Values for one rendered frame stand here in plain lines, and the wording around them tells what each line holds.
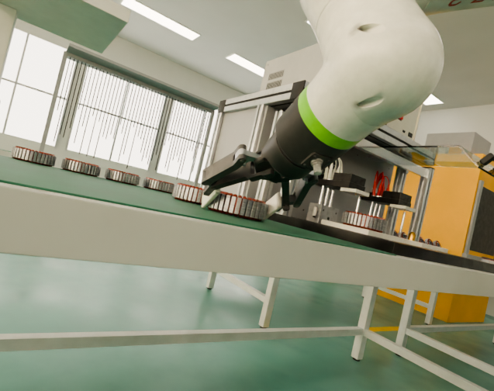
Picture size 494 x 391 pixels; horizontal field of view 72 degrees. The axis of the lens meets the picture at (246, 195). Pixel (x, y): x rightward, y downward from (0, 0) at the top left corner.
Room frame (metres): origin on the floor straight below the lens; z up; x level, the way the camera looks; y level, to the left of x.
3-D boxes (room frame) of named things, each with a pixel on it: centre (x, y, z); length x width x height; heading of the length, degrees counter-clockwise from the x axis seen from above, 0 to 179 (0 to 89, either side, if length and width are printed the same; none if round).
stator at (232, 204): (0.62, 0.01, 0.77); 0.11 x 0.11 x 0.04
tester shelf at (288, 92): (1.23, -0.23, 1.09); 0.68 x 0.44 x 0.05; 124
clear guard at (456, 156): (1.08, -0.57, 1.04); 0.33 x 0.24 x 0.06; 34
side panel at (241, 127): (1.11, 0.08, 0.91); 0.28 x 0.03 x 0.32; 34
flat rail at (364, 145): (1.04, -0.36, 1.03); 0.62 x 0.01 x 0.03; 124
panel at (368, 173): (1.17, -0.27, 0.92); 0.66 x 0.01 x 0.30; 124
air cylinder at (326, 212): (1.01, -0.23, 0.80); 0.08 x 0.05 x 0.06; 124
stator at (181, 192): (0.78, 0.11, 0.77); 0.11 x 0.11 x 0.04
